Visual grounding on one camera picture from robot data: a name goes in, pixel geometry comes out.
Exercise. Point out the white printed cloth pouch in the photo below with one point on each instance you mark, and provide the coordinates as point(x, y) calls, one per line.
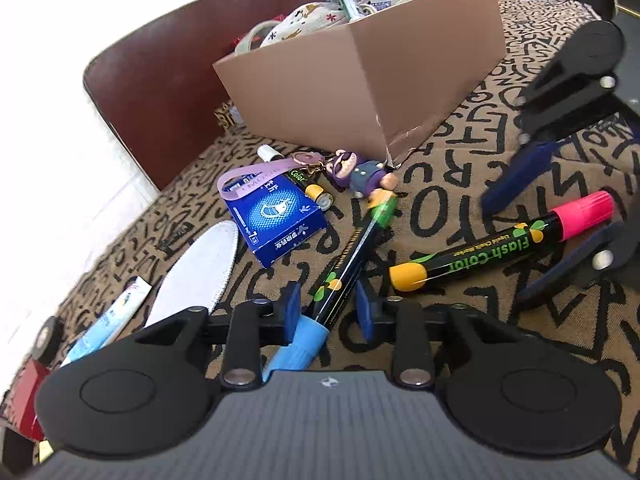
point(305, 22)

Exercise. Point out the brown black patterned tablecloth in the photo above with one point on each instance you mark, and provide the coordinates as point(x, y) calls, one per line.
point(450, 160)

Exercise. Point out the brown cardboard box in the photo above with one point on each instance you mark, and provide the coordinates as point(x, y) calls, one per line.
point(320, 90)

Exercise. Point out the small white tube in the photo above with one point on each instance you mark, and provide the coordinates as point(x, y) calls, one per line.
point(266, 152)

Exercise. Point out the glossy red box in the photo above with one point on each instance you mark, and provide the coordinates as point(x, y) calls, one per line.
point(20, 400)

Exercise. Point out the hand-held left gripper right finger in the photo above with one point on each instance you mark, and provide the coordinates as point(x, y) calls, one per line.
point(364, 310)

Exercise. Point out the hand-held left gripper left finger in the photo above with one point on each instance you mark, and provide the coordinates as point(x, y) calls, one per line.
point(291, 310)

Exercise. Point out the black marker with yellow cap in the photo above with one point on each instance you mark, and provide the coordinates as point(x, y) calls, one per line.
point(312, 191)

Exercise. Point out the black marker with pink cap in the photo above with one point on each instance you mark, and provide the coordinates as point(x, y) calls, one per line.
point(500, 245)

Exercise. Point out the black tape roll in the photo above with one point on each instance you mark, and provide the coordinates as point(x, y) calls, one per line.
point(50, 337)

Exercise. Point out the white shoe insole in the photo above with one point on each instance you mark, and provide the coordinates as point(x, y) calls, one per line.
point(200, 270)

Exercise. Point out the blue medicine box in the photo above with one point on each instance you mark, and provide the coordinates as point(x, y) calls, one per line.
point(280, 220)

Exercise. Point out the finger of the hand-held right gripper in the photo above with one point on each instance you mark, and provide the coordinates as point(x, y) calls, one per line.
point(525, 172)
point(550, 285)

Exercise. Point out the blue white toothpaste tube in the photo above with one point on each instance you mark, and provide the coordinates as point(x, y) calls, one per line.
point(107, 322)

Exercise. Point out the black marker with blue cap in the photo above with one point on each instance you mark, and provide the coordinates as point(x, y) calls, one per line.
point(345, 270)

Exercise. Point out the white metal tube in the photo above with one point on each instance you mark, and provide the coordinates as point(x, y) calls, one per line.
point(352, 7)

